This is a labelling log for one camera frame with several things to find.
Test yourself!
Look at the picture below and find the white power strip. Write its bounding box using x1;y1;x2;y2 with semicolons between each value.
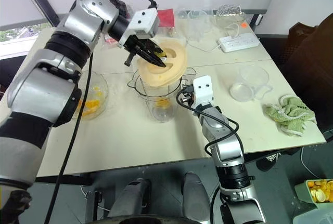
217;33;260;53

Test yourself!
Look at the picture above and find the dark brown furry object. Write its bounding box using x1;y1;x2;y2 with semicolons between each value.
0;190;32;224

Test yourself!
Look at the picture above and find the clear glass bowl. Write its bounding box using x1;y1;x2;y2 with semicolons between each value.
72;70;109;122

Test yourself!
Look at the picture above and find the grey robot leg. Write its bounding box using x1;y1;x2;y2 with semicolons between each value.
108;178;152;219
182;172;210;219

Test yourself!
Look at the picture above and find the translucent plastic box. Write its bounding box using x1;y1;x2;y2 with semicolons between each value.
292;203;333;224

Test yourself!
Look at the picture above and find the orange fruit segment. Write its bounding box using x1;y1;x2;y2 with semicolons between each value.
82;99;101;117
91;85;104;98

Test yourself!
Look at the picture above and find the white power strip cable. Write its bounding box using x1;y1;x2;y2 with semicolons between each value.
188;22;240;52

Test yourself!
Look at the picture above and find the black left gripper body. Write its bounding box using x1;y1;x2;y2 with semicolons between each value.
122;34;149;67

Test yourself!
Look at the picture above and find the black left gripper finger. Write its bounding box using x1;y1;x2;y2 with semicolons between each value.
145;41;168;60
137;48;168;68

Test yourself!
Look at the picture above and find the person in brown clothing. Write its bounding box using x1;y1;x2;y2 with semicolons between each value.
282;13;333;131

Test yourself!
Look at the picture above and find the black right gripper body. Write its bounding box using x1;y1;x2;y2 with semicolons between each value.
179;84;196;104

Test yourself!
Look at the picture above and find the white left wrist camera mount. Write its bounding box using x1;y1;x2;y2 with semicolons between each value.
118;8;159;48

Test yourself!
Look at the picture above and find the green crumpled cloth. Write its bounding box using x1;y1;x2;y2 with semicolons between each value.
264;95;317;137

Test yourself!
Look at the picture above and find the silver foil bag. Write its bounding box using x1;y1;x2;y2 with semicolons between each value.
216;4;244;18

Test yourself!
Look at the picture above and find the black and white shoe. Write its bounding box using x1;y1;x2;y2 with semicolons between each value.
256;151;280;172

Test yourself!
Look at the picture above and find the dark rounded housing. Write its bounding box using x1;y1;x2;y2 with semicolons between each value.
103;215;190;224

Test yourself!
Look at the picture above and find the clear plastic container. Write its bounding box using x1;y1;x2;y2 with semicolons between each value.
186;9;213;40

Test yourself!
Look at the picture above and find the peach plastic juicer lid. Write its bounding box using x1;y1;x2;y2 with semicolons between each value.
136;39;188;88

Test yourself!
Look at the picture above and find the clear plastic measuring cup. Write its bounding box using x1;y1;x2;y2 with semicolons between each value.
239;64;273;101

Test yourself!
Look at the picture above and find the dark crumpled object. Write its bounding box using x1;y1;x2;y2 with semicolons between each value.
108;0;130;18

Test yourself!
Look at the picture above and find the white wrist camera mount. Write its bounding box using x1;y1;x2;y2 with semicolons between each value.
118;8;159;48
193;75;214;106

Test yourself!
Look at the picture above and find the clear plastic juicer jar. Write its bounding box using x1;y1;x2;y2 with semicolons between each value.
126;67;197;123

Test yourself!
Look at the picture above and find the orange peel pile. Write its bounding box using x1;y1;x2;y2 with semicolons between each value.
306;179;333;204

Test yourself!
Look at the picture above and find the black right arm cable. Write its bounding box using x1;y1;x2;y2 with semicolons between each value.
175;88;240;159

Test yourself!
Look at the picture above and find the grey left robot leg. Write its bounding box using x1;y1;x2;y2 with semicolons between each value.
108;178;152;219

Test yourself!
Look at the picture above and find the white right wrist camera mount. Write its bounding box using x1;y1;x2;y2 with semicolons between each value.
193;75;214;106

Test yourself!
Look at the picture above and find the green plastic bin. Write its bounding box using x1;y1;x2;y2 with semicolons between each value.
294;178;333;210

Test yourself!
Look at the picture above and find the red packet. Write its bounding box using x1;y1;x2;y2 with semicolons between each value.
157;8;175;29

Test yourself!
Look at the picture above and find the grey right robot leg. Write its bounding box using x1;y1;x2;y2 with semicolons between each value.
182;172;210;219

